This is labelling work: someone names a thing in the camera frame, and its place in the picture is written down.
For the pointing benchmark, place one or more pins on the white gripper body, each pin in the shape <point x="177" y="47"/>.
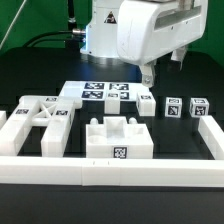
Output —
<point x="148" y="30"/>

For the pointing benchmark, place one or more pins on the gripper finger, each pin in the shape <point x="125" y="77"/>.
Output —
<point x="179" y="54"/>
<point x="148" y="74"/>

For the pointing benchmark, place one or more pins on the white chair seat part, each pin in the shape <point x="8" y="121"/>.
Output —
<point x="118" y="137"/>

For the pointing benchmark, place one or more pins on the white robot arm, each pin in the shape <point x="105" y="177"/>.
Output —
<point x="101" y="31"/>

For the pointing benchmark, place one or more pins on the white right fence bar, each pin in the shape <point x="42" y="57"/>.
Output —
<point x="212" y="135"/>

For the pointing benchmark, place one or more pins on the white fence bar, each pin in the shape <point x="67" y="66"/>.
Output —
<point x="2" y="118"/>
<point x="212" y="135"/>
<point x="111" y="172"/>

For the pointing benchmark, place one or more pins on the white front fence bar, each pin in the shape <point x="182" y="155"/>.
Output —
<point x="111" y="172"/>

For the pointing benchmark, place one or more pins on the white left fence bar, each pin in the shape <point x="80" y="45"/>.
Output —
<point x="2" y="118"/>

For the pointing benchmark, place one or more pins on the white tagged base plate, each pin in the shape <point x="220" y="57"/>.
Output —
<point x="96" y="91"/>

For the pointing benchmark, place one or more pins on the black vertical post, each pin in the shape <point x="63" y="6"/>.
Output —
<point x="71" y="12"/>

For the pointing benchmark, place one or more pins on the white chair back frame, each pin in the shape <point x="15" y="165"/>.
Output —
<point x="55" y="113"/>

